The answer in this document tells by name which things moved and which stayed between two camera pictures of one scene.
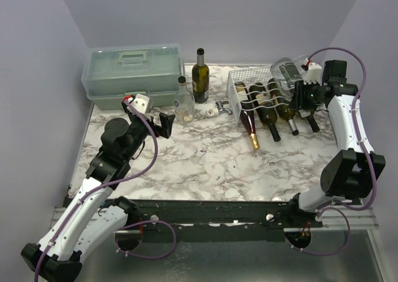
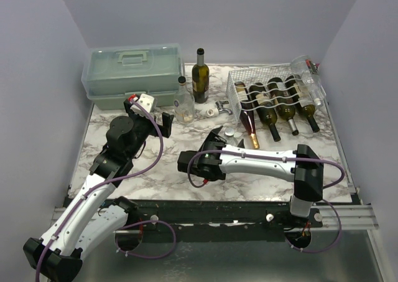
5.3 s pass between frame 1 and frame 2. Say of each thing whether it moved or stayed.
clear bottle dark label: moved
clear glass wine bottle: stayed
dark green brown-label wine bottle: stayed
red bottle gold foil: stayed
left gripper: stayed
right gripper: moved
